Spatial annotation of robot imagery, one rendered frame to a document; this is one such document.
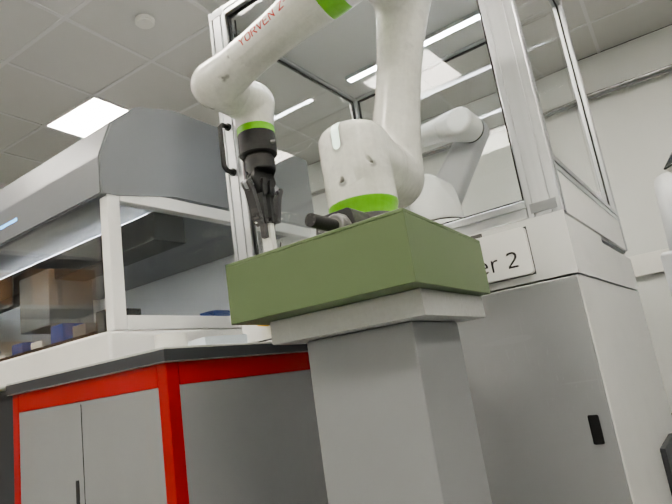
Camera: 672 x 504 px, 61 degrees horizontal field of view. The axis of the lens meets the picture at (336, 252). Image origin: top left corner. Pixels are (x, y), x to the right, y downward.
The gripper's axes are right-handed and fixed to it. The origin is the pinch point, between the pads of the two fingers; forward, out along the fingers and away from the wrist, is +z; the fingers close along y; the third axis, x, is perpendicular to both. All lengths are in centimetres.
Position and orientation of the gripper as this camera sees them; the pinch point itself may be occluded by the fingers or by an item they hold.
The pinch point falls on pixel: (269, 238)
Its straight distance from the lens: 132.8
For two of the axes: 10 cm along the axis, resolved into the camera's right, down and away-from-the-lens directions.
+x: 8.1, -2.5, -5.4
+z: 1.5, 9.6, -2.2
